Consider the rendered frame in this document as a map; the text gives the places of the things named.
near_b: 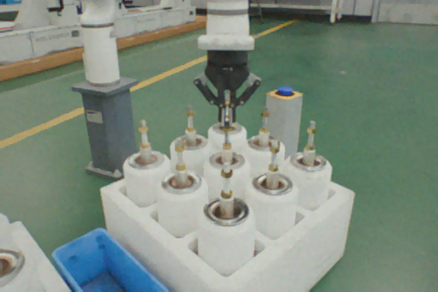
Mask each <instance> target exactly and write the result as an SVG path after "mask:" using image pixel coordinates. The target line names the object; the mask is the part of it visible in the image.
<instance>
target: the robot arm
mask: <svg viewBox="0 0 438 292"><path fill-rule="evenodd" d="M80 1H84V2H86V9H85V13H84V14H83V15H82V16H81V17H80V24H81V32H82V37H83V41H84V50H85V52H84V53H83V57H84V66H85V71H86V84H89V85H90V86H94V87H107V86H113V85H116V84H119V83H120V72H119V66H118V60H117V49H116V42H115V26H114V18H115V0H80ZM207 13H208V14H207V22H206V35H201V36H200V38H199V39H198V48H199V49H200V50H206V58H207V63H206V67H205V70H204V73H202V74H201V75H200V76H196V77H195V79H194V80H193V84H194V85H195V86H196V87H197V89H198V90H199V91H200V92H201V93H202V94H203V96H204V97H205V98H206V100H207V101H208V102H209V103H210V105H216V106H217V107H218V108H219V116H218V121H219V122H221V123H222V126H225V125H226V99H225V90H229V91H230V94H229V107H228V118H229V127H231V126H233V123H235V108H236V107H237V106H238V105H245V104H246V102H247V101H248V99H249V98H250V97H251V96H252V94H253V93H254V92H255V91H256V90H257V89H258V87H259V86H261V79H260V77H259V76H255V75H254V74H252V73H251V70H250V68H249V64H248V50H253V49H254V40H255V39H253V38H252V36H248V33H249V25H248V14H247V13H248V0H207ZM206 77H207V78H208V79H209V80H210V83H212V84H213V86H214V87H215V88H216V89H217V97H216V96H215V95H214V93H213V92H212V91H211V90H210V88H209V87H208V86H207V85H206V84H207V80H206ZM247 78H249V81H248V87H247V88H246V90H245V91H244V92H243V93H242V94H241V96H239V97H238V98H236V90H237V89H239V88H240V87H241V86H242V84H243V83H244V82H245V81H246V79H247Z"/></svg>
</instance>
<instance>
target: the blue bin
mask: <svg viewBox="0 0 438 292"><path fill-rule="evenodd" d="M51 257H52V259H53V263H54V264H55V265H56V267H57V269H58V270H59V275H60V277H61V278H62V280H63V281H64V282H65V284H66V285H67V286H68V288H69V290H71V292H169V290H168V289H166V287H164V286H163V284H162V283H160V281H158V280H157V279H156V278H155V277H153V275H151V273H150V272H149V271H147V269H145V268H144V266H143V265H141V264H140V263H139V262H138V261H137V260H136V259H135V258H134V257H133V256H132V254H130V253H129V252H128V250H126V249H125V248H124V247H122V246H121V244H119V242H118V241H116V240H115V238H114V237H112V235H110V234H109V233H108V232H107V231H106V230H105V229H101V228H99V229H95V230H94V231H91V232H89V233H88V234H85V235H83V236H81V237H79V238H78V239H76V240H73V241H71V242H69V243H68V244H66V245H63V246H61V247H59V248H57V249H56V250H55V251H54V252H53V254H52V255H51Z"/></svg>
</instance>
